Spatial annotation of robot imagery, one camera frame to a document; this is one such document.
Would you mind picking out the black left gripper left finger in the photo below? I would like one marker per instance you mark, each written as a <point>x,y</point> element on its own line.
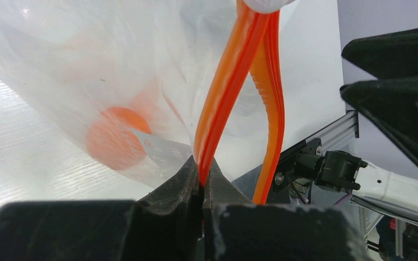
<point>163,225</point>

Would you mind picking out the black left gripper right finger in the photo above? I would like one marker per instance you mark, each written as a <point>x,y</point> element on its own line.
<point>237,229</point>

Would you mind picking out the aluminium table frame rail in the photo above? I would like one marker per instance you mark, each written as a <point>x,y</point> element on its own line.
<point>317,143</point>

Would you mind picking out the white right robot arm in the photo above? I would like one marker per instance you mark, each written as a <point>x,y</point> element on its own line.
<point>386,191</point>

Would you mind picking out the orange fruit toy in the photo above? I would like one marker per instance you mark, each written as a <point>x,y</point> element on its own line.
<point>111,140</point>

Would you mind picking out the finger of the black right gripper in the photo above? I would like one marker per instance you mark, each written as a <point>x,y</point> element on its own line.
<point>387,56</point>
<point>392,106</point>

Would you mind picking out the clear zip bag orange zipper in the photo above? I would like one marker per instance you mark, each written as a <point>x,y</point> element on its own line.
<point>205,75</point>

